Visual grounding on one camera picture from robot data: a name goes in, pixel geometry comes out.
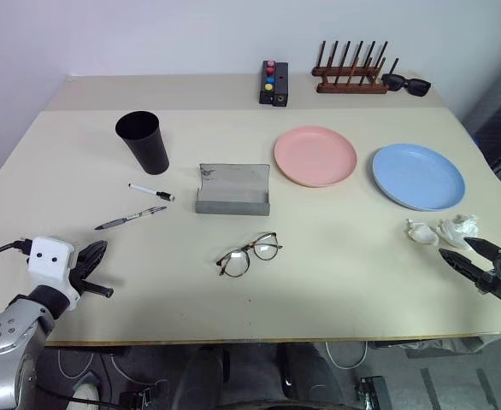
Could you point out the plain black box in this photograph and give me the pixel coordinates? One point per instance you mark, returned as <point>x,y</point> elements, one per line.
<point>281,83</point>

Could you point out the white marker pen black cap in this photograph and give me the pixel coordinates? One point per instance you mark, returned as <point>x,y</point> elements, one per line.
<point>145,191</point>

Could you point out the black sunglasses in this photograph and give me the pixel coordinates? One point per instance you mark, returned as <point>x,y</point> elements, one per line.
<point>417,87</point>

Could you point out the grey glasses case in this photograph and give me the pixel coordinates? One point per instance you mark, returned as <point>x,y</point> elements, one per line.
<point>233,188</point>

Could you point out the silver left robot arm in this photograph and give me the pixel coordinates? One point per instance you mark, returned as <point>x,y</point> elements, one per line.
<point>7,329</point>

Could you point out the black box with coloured buttons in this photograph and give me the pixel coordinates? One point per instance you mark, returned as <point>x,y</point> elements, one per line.
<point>267,81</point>

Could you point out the brown wooden peg rack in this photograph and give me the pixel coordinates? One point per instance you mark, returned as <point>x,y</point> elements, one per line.
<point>349,87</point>

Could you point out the black floor device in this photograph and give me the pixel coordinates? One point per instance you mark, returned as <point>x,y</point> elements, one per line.
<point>374,390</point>

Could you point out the blue plastic plate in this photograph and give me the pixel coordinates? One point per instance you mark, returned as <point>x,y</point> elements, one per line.
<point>417,177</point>

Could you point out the dark ballpoint pen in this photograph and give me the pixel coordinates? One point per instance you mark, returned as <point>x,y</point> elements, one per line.
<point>126,218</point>

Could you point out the tortoiseshell round eyeglasses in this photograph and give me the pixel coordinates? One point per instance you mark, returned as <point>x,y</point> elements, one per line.
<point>250,254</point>

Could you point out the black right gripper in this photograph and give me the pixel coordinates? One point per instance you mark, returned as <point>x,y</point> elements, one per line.
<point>492,279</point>

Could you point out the dark rounded shape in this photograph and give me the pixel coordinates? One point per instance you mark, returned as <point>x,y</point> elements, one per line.
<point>308,371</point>
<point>201,376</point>

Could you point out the pink plastic plate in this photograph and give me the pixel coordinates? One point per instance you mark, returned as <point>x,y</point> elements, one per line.
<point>314,156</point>

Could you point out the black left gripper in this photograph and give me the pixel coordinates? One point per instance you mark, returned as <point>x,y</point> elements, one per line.
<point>79,269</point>

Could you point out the black plastic cup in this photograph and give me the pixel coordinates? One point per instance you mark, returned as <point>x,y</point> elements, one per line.
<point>148,149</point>

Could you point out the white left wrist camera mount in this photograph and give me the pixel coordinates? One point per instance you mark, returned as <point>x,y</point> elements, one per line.
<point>49,260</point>

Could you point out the crumpled white paper ball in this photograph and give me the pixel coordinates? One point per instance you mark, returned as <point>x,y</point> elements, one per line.
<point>421,232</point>
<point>457,228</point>

